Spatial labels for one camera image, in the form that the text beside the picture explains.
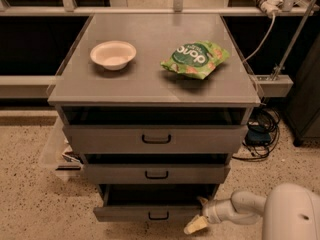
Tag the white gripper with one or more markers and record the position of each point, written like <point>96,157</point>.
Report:
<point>211,210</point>

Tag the grey bottom drawer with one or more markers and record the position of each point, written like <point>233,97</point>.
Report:
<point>152,202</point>

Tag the grey drawer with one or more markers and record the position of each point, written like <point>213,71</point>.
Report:
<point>152,202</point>
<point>156,173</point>
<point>138,139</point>

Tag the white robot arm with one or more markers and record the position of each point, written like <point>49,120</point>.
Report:
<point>289,212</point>

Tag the grey top drawer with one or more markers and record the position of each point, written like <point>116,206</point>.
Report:
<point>138,139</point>

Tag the grey middle drawer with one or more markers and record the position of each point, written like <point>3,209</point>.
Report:
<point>156,173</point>

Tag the grey drawer cabinet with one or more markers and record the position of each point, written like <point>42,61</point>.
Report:
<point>143,93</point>

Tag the blue device on floor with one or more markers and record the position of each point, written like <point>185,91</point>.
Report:
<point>257,136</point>

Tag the dark cabinet at right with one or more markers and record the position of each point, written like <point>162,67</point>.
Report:
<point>302,110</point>

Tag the green snack bag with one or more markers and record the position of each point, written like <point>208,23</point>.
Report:
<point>196,60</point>

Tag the clear plastic storage box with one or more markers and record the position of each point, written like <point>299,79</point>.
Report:
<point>58,156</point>

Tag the white paper bowl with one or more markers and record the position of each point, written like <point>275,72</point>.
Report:
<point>113,55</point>

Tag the white power strip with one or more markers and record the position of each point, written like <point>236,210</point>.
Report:
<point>269,7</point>

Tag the metal diagonal rod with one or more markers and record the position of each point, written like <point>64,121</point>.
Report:
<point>289,6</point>

